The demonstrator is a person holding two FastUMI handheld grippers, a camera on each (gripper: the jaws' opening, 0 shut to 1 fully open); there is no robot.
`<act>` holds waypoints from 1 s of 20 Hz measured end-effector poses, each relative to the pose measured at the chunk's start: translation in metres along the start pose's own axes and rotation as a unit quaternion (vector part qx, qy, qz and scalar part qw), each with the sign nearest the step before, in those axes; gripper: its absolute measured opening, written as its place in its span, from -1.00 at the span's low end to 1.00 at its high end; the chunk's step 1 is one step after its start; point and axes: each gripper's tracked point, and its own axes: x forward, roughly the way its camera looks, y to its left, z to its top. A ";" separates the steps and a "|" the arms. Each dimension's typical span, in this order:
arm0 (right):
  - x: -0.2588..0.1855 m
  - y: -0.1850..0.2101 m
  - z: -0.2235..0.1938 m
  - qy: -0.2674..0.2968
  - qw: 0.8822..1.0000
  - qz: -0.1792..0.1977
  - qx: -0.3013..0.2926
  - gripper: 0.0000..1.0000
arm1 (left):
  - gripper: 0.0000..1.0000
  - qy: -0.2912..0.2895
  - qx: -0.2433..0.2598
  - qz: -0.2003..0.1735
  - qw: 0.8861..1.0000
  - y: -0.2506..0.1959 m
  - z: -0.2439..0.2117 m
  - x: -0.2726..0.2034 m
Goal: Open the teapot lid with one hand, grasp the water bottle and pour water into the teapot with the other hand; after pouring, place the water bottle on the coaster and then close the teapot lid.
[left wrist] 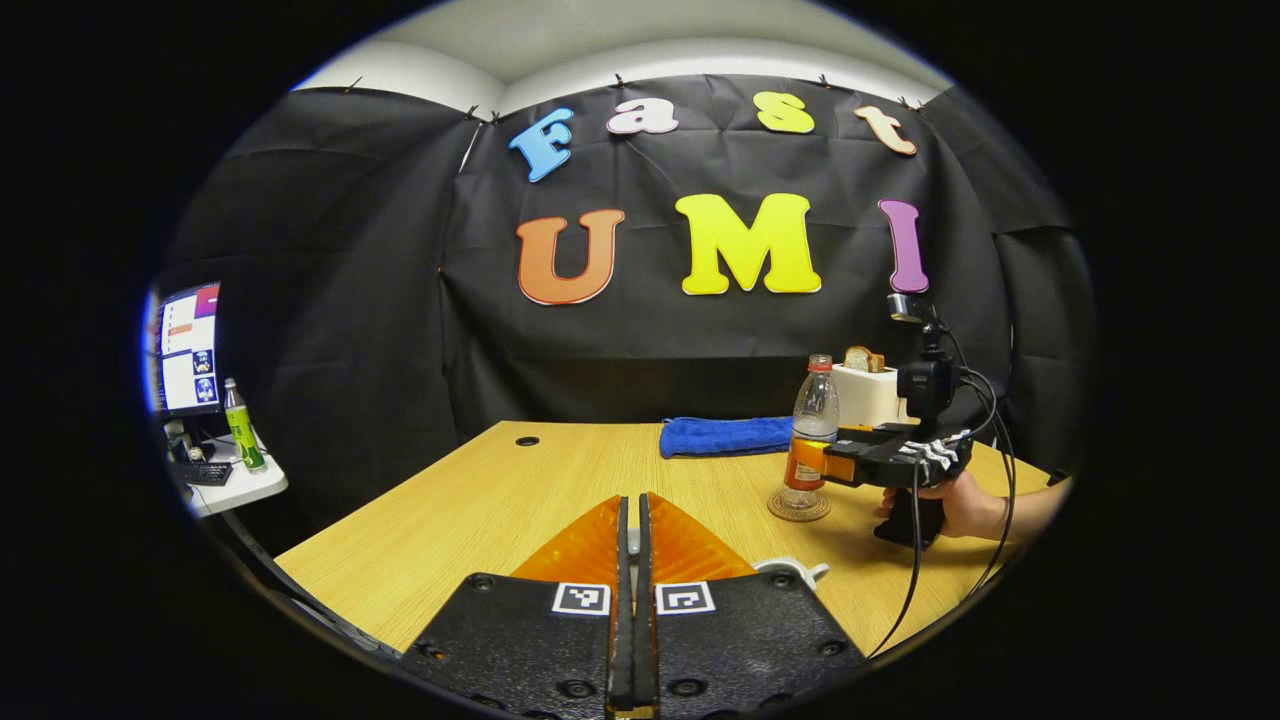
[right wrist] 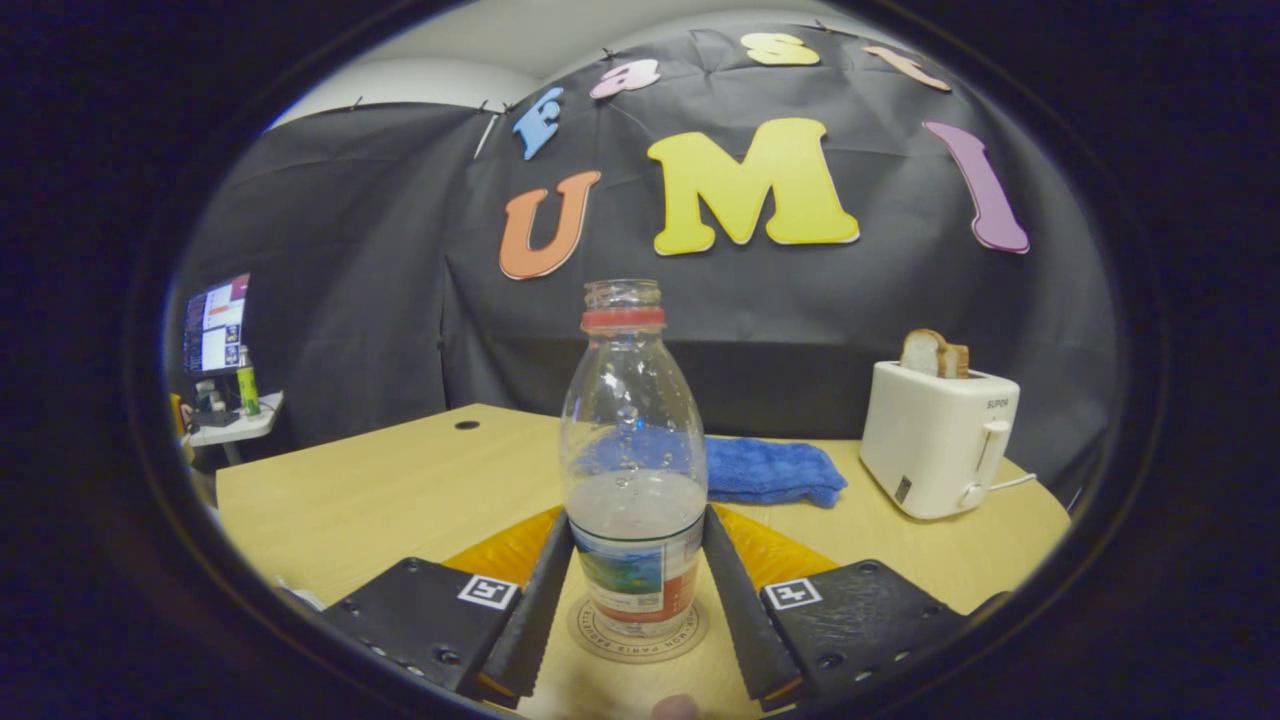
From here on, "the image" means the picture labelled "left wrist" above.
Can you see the black backdrop cloth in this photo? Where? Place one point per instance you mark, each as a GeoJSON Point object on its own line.
{"type": "Point", "coordinates": [350, 300]}

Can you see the blue towel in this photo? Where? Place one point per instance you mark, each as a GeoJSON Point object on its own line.
{"type": "Point", "coordinates": [725, 437]}

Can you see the bread slice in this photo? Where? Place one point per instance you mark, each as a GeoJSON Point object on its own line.
{"type": "Point", "coordinates": [862, 359]}

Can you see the green drink bottle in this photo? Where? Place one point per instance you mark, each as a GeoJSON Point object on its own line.
{"type": "Point", "coordinates": [243, 430]}

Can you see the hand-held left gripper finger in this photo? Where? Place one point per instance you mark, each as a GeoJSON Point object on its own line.
{"type": "Point", "coordinates": [645, 600]}
{"type": "Point", "coordinates": [623, 600]}

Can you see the round brown coaster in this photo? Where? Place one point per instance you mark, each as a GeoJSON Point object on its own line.
{"type": "Point", "coordinates": [800, 510]}

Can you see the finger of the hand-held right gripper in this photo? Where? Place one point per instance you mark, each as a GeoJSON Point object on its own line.
{"type": "Point", "coordinates": [842, 468]}

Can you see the white toaster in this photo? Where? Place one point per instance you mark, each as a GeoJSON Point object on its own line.
{"type": "Point", "coordinates": [870, 395]}

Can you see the small white side table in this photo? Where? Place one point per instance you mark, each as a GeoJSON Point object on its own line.
{"type": "Point", "coordinates": [240, 490]}

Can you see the black keyboard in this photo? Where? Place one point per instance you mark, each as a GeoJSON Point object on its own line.
{"type": "Point", "coordinates": [207, 473]}

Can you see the computer monitor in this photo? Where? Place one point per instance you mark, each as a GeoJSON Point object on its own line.
{"type": "Point", "coordinates": [188, 350]}

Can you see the clear plastic water bottle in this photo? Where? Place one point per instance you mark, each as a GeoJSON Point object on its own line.
{"type": "Point", "coordinates": [815, 410]}

